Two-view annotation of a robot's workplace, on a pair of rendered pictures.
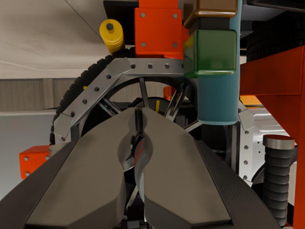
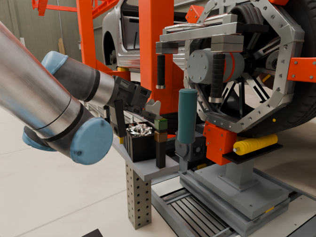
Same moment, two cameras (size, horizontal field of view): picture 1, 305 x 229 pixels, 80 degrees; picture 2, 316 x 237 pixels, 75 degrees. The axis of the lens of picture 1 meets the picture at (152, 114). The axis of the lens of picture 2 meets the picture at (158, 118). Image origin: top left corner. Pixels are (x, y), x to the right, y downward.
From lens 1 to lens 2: 0.64 m
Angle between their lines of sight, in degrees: 57
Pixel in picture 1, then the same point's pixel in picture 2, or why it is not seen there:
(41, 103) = not seen: outside the picture
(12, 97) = not seen: outside the picture
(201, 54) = (158, 124)
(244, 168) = (187, 56)
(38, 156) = (300, 77)
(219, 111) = (183, 97)
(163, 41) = (213, 133)
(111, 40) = (239, 143)
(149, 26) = (218, 143)
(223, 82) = (181, 108)
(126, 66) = (232, 127)
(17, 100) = not seen: outside the picture
